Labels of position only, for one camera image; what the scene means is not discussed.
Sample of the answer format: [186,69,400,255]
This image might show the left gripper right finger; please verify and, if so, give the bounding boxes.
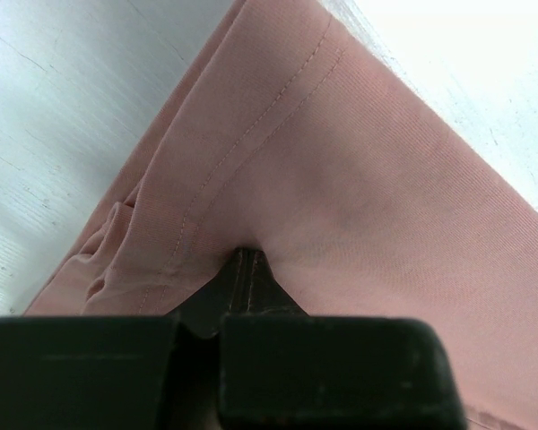
[244,249,307,315]

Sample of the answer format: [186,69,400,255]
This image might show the pink t shirt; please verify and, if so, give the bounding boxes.
[28,1,538,429]

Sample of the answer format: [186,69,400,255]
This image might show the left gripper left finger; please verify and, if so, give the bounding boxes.
[178,248,251,339]

